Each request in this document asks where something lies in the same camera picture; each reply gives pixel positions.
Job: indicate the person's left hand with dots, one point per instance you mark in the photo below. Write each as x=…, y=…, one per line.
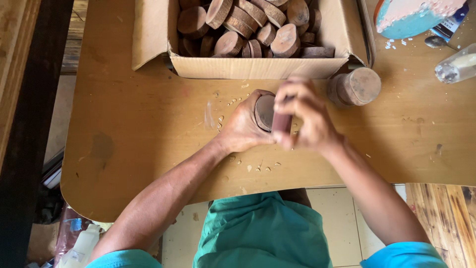
x=243, y=124

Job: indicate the person's right hand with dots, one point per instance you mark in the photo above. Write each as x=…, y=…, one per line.
x=312, y=119

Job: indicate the person's right fingers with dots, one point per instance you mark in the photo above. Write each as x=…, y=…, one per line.
x=297, y=100

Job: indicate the reddish sandpaper piece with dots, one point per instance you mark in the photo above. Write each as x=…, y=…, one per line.
x=281, y=121

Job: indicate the round brown wooden slice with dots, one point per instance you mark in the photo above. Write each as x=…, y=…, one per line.
x=264, y=112

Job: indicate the cardboard box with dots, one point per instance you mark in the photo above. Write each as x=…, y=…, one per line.
x=253, y=63

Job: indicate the stack of sanded wooden slices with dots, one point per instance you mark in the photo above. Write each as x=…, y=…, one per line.
x=355, y=87

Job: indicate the pile of wooden slices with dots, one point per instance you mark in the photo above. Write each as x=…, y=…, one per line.
x=253, y=28

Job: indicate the person's teal shorts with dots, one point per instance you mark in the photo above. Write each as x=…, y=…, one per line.
x=262, y=232

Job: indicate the teal and pink round object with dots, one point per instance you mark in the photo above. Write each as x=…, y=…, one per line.
x=412, y=15

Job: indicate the metal spoon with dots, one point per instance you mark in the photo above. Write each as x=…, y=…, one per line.
x=436, y=41

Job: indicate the clear plastic bottle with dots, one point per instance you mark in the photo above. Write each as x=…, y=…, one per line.
x=457, y=64

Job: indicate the blue printed packet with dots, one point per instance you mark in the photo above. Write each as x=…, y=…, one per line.
x=450, y=23

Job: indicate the person's blue shirt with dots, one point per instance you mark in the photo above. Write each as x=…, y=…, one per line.
x=405, y=256

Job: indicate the clutter heap beside table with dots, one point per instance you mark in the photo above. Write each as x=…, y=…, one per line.
x=52, y=193

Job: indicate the white plastic jug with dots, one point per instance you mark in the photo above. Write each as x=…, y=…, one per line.
x=80, y=247

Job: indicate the dark wooden post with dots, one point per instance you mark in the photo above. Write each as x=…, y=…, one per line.
x=31, y=130

